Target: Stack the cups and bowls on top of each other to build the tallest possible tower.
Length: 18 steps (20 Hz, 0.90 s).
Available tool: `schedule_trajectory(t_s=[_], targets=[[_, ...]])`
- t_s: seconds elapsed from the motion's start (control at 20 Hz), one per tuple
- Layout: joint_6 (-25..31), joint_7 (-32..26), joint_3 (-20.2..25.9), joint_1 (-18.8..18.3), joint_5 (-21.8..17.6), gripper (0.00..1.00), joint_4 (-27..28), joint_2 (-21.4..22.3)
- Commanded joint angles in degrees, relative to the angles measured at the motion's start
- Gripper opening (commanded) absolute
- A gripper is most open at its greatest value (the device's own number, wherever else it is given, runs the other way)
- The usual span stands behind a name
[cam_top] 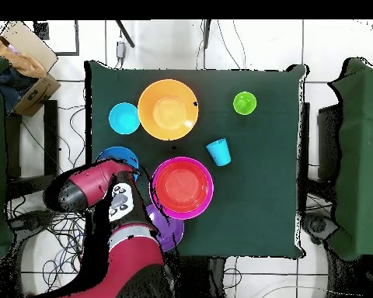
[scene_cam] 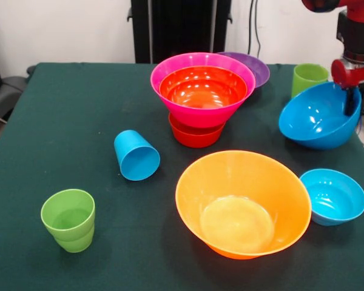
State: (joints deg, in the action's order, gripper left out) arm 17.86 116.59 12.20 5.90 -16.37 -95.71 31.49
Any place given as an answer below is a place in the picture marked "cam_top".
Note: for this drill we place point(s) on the black stool frame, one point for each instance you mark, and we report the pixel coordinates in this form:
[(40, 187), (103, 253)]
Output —
[(51, 139)]

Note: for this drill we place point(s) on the large orange bowl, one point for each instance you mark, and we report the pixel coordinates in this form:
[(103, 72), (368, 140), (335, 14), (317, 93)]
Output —
[(168, 110)]

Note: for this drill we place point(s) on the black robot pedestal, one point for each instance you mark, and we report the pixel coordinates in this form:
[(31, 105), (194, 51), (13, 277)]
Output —
[(205, 279)]

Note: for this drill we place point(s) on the black side furniture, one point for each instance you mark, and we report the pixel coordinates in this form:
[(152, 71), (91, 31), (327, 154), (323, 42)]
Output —
[(329, 139)]

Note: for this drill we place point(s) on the black square frame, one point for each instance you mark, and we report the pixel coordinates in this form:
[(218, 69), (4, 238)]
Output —
[(77, 40)]

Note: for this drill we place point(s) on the small light blue bowl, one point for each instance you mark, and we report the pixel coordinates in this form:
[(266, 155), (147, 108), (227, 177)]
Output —
[(124, 118)]

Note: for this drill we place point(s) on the grey power adapter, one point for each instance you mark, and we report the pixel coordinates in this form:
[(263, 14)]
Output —
[(121, 50)]

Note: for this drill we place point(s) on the purple bowl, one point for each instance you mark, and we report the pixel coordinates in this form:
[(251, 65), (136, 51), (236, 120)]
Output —
[(174, 232)]

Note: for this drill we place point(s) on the green cup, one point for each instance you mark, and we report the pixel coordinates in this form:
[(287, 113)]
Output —
[(245, 103)]

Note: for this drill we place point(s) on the cardboard box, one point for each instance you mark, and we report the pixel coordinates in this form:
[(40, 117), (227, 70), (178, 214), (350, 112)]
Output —
[(34, 93)]

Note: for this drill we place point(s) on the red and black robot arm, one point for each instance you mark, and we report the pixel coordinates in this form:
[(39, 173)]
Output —
[(136, 257)]

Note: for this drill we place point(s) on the blue cup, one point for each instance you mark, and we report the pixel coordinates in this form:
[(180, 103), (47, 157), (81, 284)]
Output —
[(219, 152)]

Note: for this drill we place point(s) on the brown cloth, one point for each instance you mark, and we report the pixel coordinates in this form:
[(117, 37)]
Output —
[(25, 62)]

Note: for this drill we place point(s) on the large red bowl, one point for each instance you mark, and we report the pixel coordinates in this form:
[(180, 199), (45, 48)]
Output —
[(181, 186)]

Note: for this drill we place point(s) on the large pink bowl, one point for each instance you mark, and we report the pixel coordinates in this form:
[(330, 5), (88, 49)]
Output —
[(186, 216)]

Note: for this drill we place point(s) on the dark green table cloth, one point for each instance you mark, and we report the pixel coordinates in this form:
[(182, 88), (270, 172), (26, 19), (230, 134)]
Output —
[(261, 155)]

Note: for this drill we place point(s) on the black tripod leg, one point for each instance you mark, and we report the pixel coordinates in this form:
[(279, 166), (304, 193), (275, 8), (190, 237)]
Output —
[(207, 34), (126, 34)]

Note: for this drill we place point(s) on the medium blue bowl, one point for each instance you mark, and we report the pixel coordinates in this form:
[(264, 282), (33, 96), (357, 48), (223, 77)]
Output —
[(121, 153)]

